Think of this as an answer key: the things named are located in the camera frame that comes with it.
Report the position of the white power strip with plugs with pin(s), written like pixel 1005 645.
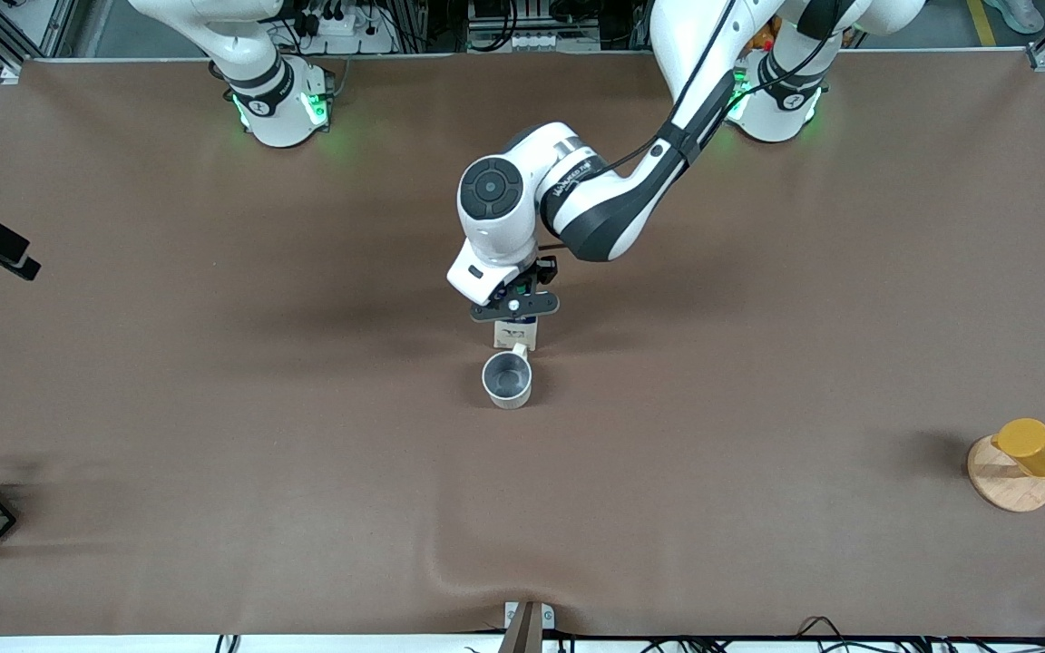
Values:
pixel 346 34

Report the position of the yellow plastic cup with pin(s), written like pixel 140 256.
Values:
pixel 1038 449

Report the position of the blue white milk carton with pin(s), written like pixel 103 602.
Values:
pixel 515 337

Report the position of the metal table clamp bracket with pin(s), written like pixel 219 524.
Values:
pixel 527 626

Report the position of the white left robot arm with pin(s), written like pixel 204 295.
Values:
pixel 495 190

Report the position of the brown table cover cloth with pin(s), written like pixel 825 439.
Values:
pixel 522 508

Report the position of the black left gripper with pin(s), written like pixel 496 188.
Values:
pixel 544 269

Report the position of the pale grey shoe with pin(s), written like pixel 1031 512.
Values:
pixel 1017 14

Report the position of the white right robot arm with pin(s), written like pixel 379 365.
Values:
pixel 278 109

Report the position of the wooden mug stand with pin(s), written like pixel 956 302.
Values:
pixel 1003 485

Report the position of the beige ceramic mug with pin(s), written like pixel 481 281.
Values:
pixel 509 385

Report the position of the small white socket strip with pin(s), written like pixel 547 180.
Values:
pixel 541 41

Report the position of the orange snack bag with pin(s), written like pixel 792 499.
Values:
pixel 766 34

